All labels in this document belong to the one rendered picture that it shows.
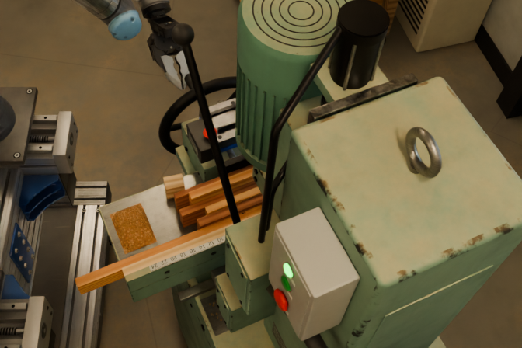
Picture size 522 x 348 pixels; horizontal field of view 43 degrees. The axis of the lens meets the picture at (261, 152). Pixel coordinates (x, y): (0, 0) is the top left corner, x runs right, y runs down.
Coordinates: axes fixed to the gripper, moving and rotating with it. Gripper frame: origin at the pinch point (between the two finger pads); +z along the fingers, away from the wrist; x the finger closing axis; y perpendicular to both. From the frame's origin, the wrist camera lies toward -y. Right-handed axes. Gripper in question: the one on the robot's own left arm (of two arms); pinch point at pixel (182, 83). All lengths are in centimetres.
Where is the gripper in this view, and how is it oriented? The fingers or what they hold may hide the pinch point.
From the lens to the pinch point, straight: 162.2
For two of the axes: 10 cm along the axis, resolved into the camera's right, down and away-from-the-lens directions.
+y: -3.0, 1.2, 9.5
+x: -9.0, 2.8, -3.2
